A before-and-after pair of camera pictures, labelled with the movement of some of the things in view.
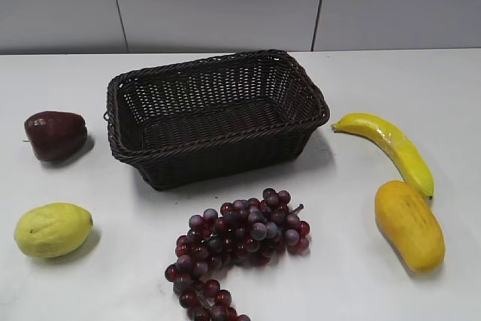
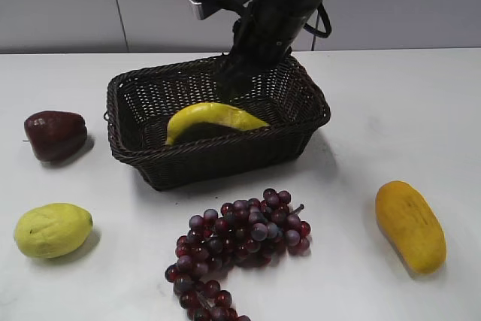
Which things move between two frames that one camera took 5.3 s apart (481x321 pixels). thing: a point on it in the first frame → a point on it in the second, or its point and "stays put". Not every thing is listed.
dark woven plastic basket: (214, 119) stays put
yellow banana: (409, 161) → (211, 113)
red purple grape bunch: (246, 232) stays put
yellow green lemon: (52, 230) stays put
